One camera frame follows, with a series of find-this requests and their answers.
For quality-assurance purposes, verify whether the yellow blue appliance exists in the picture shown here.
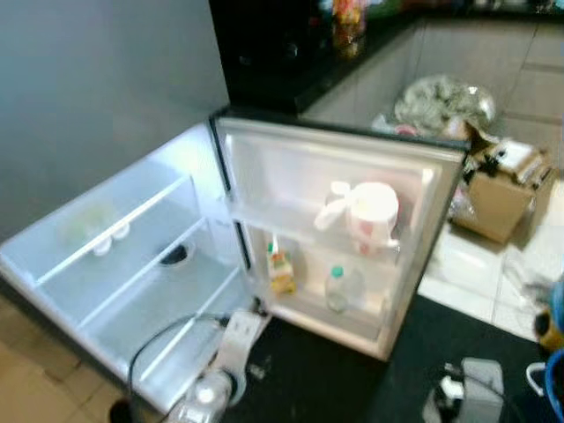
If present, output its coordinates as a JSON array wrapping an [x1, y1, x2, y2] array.
[[532, 280, 564, 354]]

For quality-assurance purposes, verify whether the crumpled grey plastic bag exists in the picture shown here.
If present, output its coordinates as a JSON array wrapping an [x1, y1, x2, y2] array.
[[393, 74, 498, 135]]

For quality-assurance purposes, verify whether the yellow red snack bag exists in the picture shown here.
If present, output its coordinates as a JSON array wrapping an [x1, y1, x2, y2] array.
[[331, 0, 370, 59]]

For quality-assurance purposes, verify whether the yellow juice carton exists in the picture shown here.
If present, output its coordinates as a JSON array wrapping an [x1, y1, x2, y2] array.
[[266, 238, 299, 297]]

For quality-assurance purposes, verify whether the clear fridge shelf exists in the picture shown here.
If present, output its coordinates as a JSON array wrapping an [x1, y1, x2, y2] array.
[[33, 174, 197, 288], [86, 263, 249, 353]]

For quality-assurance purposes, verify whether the small clear plastic bottle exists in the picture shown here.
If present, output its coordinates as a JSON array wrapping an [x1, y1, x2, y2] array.
[[323, 264, 354, 315]]

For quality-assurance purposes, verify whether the black floor mat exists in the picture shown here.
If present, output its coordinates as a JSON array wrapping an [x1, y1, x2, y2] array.
[[220, 294, 564, 423]]

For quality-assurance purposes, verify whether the white fridge door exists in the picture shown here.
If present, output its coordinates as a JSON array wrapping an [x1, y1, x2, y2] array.
[[210, 109, 470, 363]]

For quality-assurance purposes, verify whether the white pitcher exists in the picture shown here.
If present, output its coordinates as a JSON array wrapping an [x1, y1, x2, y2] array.
[[314, 180, 403, 258]]

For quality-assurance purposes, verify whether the black kitchen countertop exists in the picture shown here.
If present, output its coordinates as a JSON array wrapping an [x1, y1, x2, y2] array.
[[208, 0, 564, 116]]

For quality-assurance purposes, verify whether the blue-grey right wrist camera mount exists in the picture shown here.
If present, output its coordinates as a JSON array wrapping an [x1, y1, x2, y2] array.
[[422, 356, 506, 423]]

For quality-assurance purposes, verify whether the brown cardboard box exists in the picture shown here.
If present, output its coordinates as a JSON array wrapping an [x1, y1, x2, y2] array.
[[450, 122, 558, 247]]

